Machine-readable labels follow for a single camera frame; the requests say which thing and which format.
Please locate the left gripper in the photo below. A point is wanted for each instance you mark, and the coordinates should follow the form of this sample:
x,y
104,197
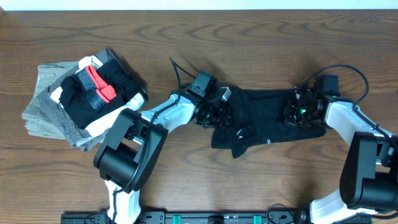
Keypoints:
x,y
222,115

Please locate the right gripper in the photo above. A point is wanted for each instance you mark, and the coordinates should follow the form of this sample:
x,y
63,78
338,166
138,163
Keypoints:
x,y
288,112

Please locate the black t-shirt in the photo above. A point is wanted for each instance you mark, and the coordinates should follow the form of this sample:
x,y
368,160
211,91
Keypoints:
x,y
256,120

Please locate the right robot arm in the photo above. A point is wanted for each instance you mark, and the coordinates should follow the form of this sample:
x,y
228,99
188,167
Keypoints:
x,y
368,182

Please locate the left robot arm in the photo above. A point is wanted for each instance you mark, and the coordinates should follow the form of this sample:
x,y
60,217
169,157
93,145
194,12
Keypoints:
x,y
130,150

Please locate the red grey folded garment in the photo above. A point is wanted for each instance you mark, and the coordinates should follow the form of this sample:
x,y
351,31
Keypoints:
x,y
98,92

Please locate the grey folded shorts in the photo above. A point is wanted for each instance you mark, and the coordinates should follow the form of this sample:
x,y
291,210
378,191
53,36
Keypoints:
x,y
87,138

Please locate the black folded garment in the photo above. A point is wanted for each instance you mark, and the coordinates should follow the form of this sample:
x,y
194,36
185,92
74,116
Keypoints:
x,y
73,97

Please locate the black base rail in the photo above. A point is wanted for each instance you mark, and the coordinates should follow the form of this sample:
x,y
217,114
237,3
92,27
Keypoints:
x,y
274,216

